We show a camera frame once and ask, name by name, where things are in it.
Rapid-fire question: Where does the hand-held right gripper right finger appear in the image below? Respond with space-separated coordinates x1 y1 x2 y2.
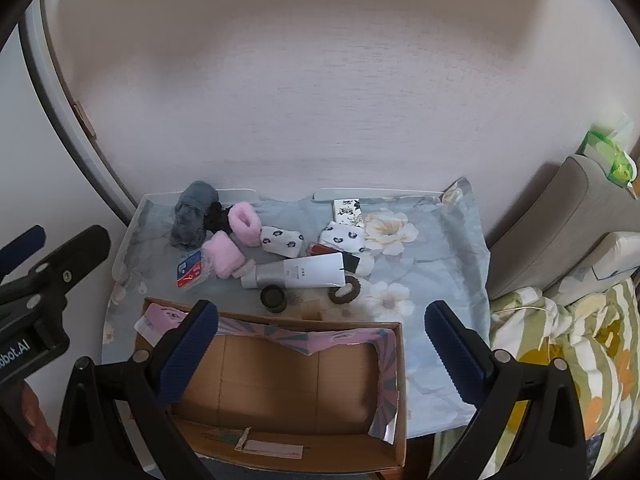
424 300 587 480

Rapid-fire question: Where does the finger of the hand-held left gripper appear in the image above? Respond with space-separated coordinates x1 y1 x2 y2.
0 226 46 281
0 225 112 332

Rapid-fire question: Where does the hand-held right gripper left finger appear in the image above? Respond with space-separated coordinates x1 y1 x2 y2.
55 300 221 480

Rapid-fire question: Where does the blue and red floss box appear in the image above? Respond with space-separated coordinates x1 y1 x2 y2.
176 249 208 290

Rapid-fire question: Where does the pink fluffy sock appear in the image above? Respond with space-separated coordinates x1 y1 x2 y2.
227 201 262 247
201 234 246 278

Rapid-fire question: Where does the cardboard box with pink lining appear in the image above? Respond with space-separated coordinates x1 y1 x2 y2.
134 297 408 473

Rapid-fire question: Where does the grey fluffy sock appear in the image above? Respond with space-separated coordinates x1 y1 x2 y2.
170 180 220 251

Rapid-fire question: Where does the black sock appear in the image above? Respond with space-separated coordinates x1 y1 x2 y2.
205 201 236 235

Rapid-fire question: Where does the white panda print sock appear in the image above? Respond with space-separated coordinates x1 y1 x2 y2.
260 226 305 257
320 220 367 253

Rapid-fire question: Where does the white printed sock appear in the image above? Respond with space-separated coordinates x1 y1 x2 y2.
332 198 364 226

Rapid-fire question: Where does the person's left hand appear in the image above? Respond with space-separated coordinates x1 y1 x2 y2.
22 382 58 456

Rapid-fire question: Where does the black round cap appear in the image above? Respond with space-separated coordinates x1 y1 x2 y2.
260 284 287 311

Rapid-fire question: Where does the blue floral cloth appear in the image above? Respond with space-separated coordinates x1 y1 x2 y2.
102 177 493 433

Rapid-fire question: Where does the black and white small object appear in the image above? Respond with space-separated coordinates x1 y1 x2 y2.
341 252 376 277

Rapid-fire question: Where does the silver and white tube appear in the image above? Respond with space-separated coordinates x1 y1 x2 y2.
241 252 347 291

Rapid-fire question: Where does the striped floral blanket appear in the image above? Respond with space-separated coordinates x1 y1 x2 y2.
432 280 640 480

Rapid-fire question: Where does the grey cushion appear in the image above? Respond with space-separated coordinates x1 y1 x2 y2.
487 155 640 301

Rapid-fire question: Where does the white pillow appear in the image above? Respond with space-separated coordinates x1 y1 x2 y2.
545 231 640 306

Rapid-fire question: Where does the green tissue pack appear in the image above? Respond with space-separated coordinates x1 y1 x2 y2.
580 112 638 186

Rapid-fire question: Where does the brown hair tie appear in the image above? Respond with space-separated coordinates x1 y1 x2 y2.
327 280 362 305

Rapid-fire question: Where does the small tan wall bracket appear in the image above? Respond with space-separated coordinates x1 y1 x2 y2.
75 101 97 137

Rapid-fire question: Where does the grey door frame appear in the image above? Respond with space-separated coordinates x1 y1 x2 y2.
20 0 138 231

